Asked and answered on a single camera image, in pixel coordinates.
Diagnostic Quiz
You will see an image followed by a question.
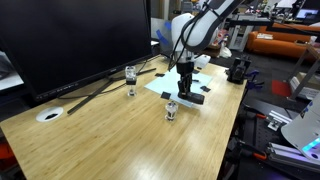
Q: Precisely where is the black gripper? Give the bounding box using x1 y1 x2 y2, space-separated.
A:
175 60 195 98

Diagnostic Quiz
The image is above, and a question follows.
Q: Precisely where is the dark grey felt duster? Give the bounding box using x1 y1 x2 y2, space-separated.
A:
178 91 206 106

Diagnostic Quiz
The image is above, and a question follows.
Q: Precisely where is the white whiteboard sheet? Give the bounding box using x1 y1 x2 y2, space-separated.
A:
144 68 214 108

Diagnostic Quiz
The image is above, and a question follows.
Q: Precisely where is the short clear glass shaker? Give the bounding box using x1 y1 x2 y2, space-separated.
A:
164 101 179 122

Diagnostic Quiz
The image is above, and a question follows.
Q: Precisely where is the small white box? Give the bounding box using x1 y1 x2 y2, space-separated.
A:
194 54 212 70

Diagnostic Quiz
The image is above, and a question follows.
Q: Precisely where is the tall clear glass shaker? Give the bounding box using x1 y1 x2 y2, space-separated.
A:
124 65 138 98

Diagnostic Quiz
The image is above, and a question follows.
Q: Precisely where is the blue tape strip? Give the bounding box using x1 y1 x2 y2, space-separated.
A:
155 21 173 47

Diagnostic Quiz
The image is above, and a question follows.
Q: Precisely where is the blue clamp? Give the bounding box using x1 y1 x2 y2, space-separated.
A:
245 69 265 91

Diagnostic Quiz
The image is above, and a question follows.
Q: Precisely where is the black monitor stand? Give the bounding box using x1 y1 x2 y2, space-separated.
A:
66 67 158 116

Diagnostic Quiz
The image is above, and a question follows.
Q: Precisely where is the red floor mat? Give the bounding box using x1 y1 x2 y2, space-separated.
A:
271 79 292 98

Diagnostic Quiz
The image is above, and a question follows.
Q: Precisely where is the orange sofa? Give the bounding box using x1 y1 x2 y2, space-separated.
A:
245 22 320 60

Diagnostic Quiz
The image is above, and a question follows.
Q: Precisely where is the grey metal table leg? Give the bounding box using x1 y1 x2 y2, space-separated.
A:
289 44 320 101

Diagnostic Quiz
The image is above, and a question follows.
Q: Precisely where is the large black monitor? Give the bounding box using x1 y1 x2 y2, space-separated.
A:
0 0 154 103

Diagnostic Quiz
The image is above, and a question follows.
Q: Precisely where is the aluminium extrusion bar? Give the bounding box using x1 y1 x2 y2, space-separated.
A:
265 141 320 173

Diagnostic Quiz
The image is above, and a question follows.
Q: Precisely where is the white rounded machine housing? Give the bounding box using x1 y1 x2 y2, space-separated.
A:
280 99 320 165

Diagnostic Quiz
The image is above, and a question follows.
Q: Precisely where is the lit laptop screen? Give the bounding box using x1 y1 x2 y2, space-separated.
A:
294 8 320 21

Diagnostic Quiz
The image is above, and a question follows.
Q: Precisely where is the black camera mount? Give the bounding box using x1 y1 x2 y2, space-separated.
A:
226 56 252 85

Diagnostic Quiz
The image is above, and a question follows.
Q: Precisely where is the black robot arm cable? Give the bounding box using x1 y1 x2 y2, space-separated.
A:
167 0 221 73

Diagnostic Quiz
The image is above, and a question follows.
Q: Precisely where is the white metal bracket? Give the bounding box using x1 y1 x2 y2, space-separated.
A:
267 110 285 132

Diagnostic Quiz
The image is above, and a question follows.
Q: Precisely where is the white desk cable grommet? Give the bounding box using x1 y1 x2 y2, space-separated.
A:
35 106 65 123

